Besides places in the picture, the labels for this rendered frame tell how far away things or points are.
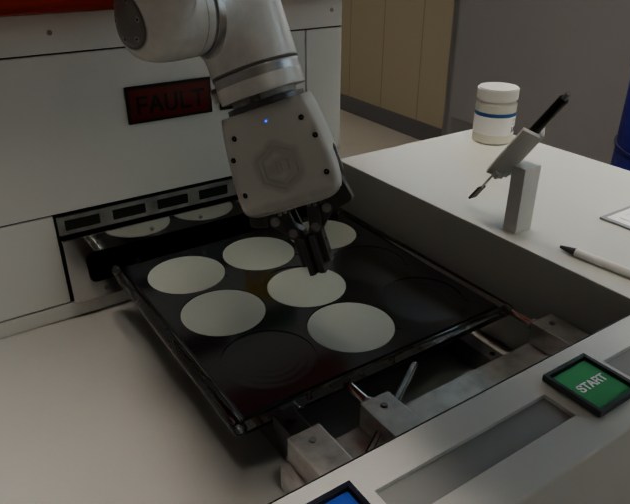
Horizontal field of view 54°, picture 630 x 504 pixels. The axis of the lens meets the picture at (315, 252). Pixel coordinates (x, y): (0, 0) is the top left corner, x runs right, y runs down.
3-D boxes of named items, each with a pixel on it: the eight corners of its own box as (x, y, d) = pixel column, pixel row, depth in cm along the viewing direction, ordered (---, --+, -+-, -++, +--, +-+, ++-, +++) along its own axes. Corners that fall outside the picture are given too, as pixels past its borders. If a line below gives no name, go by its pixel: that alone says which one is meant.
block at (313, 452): (287, 461, 56) (286, 436, 54) (319, 445, 57) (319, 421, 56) (339, 524, 50) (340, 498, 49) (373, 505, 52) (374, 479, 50)
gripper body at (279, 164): (200, 110, 57) (240, 225, 59) (304, 73, 54) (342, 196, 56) (226, 105, 64) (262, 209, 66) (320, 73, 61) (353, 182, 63)
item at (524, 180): (477, 219, 81) (491, 118, 75) (498, 212, 83) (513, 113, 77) (514, 236, 77) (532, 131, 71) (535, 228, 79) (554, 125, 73)
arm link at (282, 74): (195, 85, 56) (206, 118, 56) (286, 53, 53) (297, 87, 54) (225, 84, 64) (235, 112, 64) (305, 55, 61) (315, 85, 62)
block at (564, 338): (527, 342, 72) (531, 320, 70) (546, 333, 73) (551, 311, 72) (588, 379, 66) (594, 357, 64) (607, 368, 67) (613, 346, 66)
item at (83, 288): (72, 299, 86) (59, 237, 82) (332, 224, 108) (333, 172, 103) (75, 304, 85) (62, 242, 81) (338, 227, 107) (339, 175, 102)
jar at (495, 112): (463, 138, 112) (469, 85, 108) (490, 131, 116) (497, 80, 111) (493, 148, 107) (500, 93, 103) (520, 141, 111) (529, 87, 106)
